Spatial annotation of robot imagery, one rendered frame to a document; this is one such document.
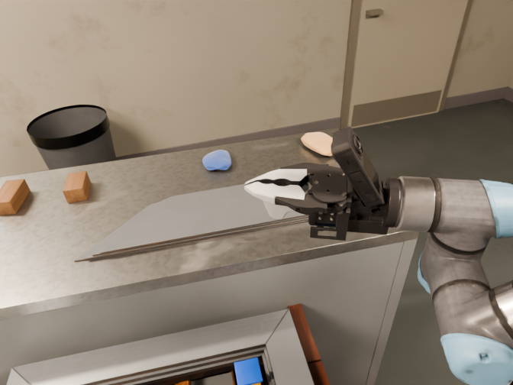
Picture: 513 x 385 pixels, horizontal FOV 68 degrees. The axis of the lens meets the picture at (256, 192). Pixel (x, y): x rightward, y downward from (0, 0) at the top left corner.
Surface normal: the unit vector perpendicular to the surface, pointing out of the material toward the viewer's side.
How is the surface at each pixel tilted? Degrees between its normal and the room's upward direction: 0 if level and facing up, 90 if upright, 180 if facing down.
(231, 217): 0
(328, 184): 8
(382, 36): 90
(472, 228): 90
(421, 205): 52
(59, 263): 0
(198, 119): 90
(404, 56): 90
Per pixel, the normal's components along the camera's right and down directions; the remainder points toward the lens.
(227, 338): -0.04, -0.79
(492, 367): -0.17, 0.61
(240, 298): 0.21, 0.59
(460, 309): -0.73, -0.63
